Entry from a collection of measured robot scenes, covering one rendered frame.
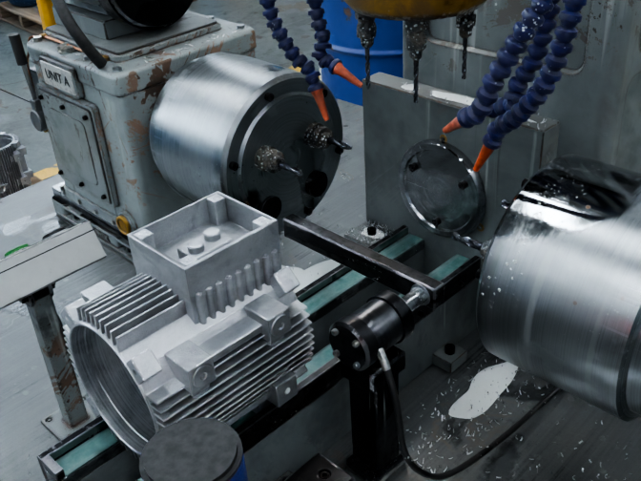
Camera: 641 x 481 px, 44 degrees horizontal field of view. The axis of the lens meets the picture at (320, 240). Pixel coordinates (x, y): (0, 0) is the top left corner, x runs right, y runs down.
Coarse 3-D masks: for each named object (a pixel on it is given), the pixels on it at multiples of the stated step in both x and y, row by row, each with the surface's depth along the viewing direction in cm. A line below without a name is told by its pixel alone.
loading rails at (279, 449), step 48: (384, 240) 117; (336, 288) 109; (384, 288) 116; (432, 336) 110; (336, 384) 96; (96, 432) 89; (240, 432) 86; (288, 432) 92; (336, 432) 100; (48, 480) 86; (96, 480) 87
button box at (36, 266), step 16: (80, 224) 96; (48, 240) 93; (64, 240) 94; (80, 240) 95; (96, 240) 96; (16, 256) 91; (32, 256) 92; (48, 256) 93; (64, 256) 94; (80, 256) 95; (96, 256) 96; (0, 272) 89; (16, 272) 90; (32, 272) 91; (48, 272) 92; (64, 272) 93; (0, 288) 89; (16, 288) 90; (32, 288) 91; (0, 304) 89
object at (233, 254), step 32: (160, 224) 83; (192, 224) 86; (224, 224) 87; (256, 224) 81; (160, 256) 77; (192, 256) 77; (224, 256) 78; (256, 256) 81; (192, 288) 76; (224, 288) 80; (256, 288) 83; (192, 320) 78
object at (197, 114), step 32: (192, 64) 119; (224, 64) 117; (256, 64) 117; (160, 96) 121; (192, 96) 115; (224, 96) 111; (256, 96) 109; (288, 96) 113; (160, 128) 118; (192, 128) 113; (224, 128) 109; (256, 128) 110; (288, 128) 115; (320, 128) 117; (160, 160) 120; (192, 160) 114; (224, 160) 109; (256, 160) 112; (288, 160) 117; (320, 160) 123; (192, 192) 119; (224, 192) 111; (256, 192) 115; (288, 192) 120; (320, 192) 125
